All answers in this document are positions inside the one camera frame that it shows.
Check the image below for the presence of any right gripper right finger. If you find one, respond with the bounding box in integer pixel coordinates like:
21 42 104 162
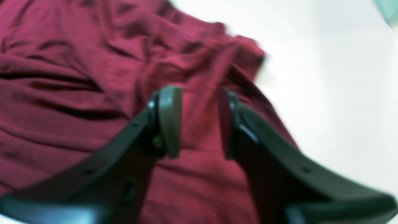
218 88 397 224

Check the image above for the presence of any dark red t-shirt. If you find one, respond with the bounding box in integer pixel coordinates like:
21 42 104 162
0 0 296 224

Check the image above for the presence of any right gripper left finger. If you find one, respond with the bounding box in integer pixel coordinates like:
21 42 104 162
1 86 183 224

